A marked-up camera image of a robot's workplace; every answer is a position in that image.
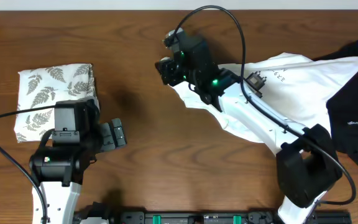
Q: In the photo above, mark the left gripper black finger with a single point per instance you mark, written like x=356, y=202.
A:
x=118, y=133
x=108, y=138

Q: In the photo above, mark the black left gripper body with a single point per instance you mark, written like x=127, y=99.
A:
x=91, y=140

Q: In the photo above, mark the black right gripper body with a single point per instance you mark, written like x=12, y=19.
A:
x=194, y=76

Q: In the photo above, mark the white printed t-shirt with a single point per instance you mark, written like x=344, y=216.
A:
x=296, y=91

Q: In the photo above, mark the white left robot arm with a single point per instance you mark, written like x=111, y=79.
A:
x=63, y=155

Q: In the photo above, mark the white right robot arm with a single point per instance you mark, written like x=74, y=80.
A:
x=307, y=164

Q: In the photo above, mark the fern-print fabric bag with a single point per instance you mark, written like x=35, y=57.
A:
x=44, y=87

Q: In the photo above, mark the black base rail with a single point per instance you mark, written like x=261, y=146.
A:
x=216, y=217

